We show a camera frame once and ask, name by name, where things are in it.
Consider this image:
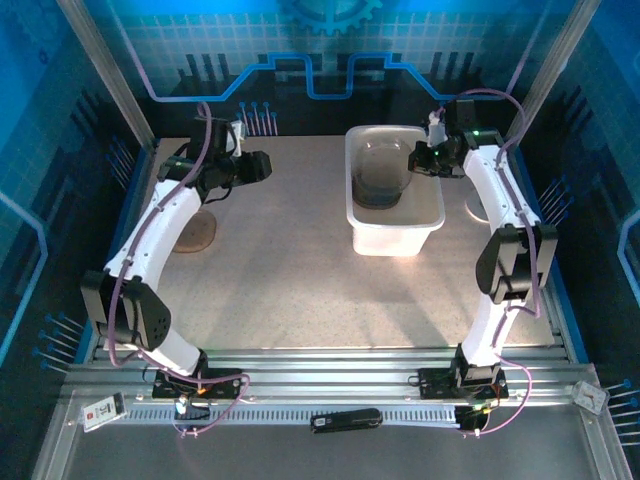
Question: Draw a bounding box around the white translucent plastic bin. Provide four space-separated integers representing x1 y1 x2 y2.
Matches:
344 124 447 258

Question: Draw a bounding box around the white round disc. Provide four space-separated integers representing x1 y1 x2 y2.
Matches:
463 197 494 224

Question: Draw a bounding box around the black oblong device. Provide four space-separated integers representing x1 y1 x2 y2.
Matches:
309 407 384 435

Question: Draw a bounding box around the white label card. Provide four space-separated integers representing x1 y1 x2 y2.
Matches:
80 392 128 433

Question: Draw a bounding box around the small square clock tag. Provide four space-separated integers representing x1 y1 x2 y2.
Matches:
572 380 611 414

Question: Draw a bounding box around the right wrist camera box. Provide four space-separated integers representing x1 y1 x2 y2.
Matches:
426 98 475 147

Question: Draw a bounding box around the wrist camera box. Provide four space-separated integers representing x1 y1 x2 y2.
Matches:
193 117 248 162
426 98 475 147

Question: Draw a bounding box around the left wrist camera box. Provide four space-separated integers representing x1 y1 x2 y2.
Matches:
193 117 248 162

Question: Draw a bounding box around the aluminium frame post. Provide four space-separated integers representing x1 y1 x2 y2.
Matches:
504 0 604 147
53 0 157 151

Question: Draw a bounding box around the aluminium rail frame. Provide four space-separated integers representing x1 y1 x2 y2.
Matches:
59 347 609 407

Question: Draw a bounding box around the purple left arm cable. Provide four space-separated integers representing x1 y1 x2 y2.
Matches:
107 101 251 440

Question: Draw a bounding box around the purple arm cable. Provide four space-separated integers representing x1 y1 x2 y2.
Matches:
107 101 251 440
435 87 542 440

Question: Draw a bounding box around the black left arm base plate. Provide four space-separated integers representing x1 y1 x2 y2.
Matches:
151 367 247 401

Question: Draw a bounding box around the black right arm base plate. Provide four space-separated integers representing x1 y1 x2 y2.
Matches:
417 367 510 401

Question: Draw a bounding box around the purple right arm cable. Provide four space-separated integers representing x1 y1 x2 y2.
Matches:
435 87 542 440

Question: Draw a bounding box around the black cable connector box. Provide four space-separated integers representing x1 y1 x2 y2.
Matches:
173 396 211 421
453 404 494 434

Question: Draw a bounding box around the grey slotted cable duct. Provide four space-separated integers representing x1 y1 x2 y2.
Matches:
119 403 460 427

